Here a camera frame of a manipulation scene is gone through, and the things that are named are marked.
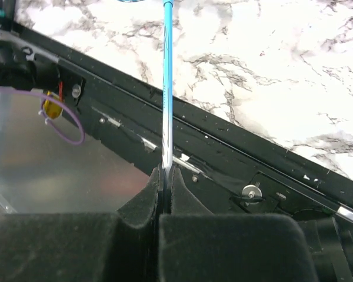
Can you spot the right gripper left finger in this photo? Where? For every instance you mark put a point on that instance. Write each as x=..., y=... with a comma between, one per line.
x=118, y=246

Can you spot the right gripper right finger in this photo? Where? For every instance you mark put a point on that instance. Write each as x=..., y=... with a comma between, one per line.
x=196, y=245

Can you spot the blue badminton racket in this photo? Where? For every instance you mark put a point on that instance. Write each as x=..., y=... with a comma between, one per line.
x=167, y=96

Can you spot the black shuttlecock tube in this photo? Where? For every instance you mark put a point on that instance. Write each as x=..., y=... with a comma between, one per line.
x=7, y=14

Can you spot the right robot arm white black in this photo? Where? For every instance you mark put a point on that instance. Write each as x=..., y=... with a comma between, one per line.
x=331, y=249

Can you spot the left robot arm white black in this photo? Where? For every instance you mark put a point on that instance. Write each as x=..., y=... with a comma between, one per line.
x=15, y=70

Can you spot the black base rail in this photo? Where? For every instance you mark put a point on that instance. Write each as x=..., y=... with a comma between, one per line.
x=226, y=167

